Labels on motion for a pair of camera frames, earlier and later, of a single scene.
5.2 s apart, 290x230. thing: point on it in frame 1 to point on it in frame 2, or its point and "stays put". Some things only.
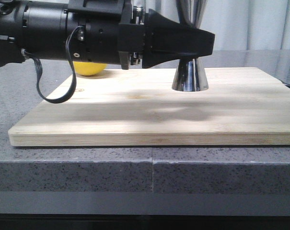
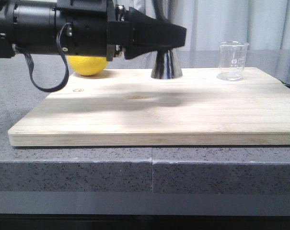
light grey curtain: x=243 y=25 stays put
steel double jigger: x=190 y=76 to x=166 y=64
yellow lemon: x=88 y=68 stays put
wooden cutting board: x=138 y=107 stays put
